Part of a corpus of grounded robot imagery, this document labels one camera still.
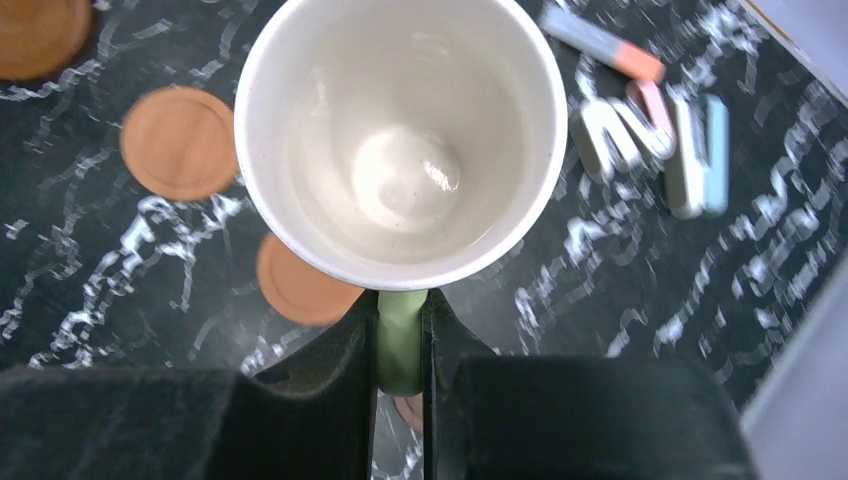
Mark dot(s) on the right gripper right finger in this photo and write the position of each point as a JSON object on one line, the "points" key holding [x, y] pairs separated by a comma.
{"points": [[490, 416]]}

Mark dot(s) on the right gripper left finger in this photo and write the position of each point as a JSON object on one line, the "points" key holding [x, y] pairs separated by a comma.
{"points": [[310, 416]]}

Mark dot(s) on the light wooden coaster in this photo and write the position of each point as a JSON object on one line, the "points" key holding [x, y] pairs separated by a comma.
{"points": [[298, 291]]}

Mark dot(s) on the green mug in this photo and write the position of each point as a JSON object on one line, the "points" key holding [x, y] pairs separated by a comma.
{"points": [[400, 146]]}

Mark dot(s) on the plain brown coaster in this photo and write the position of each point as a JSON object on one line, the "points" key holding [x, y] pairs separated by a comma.
{"points": [[178, 142]]}

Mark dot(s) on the brown grooved wooden coaster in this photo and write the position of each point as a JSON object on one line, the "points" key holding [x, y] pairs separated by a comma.
{"points": [[39, 37]]}

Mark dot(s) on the dark brown wooden coaster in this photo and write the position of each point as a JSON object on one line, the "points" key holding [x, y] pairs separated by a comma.
{"points": [[410, 410]]}

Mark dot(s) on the orange white marker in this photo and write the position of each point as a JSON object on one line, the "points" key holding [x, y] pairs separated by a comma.
{"points": [[599, 44]]}

